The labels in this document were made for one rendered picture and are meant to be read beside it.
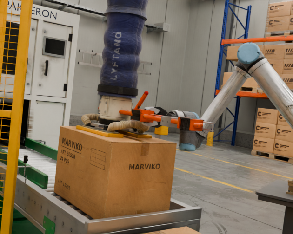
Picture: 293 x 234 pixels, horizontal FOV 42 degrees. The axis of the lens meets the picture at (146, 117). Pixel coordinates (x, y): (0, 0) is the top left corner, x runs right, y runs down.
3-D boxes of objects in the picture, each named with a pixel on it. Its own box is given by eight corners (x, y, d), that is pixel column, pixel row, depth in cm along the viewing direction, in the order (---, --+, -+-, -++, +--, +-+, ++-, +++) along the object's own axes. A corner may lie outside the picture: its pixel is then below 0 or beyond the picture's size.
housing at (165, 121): (159, 125, 179) (160, 115, 178) (170, 126, 183) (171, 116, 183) (169, 127, 173) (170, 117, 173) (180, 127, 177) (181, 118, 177)
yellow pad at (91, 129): (75, 128, 219) (76, 120, 219) (90, 129, 225) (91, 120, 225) (107, 137, 193) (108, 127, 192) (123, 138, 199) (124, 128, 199)
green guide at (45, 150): (24, 146, 384) (25, 137, 383) (34, 146, 390) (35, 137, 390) (108, 185, 257) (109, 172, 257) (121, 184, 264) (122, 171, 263)
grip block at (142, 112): (129, 119, 195) (130, 108, 195) (144, 120, 201) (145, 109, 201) (139, 121, 188) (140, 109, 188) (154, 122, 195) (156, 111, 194)
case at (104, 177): (53, 191, 228) (60, 125, 226) (110, 188, 252) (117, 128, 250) (103, 225, 180) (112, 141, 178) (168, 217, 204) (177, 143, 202)
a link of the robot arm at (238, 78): (249, 48, 224) (183, 142, 233) (247, 43, 212) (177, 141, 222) (266, 59, 220) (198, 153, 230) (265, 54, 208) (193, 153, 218)
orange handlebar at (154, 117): (87, 108, 233) (87, 103, 233) (127, 112, 252) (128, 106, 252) (195, 129, 161) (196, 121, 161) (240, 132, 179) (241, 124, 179)
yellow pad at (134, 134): (103, 129, 231) (104, 121, 231) (117, 130, 237) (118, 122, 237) (137, 138, 204) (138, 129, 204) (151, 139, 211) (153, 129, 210)
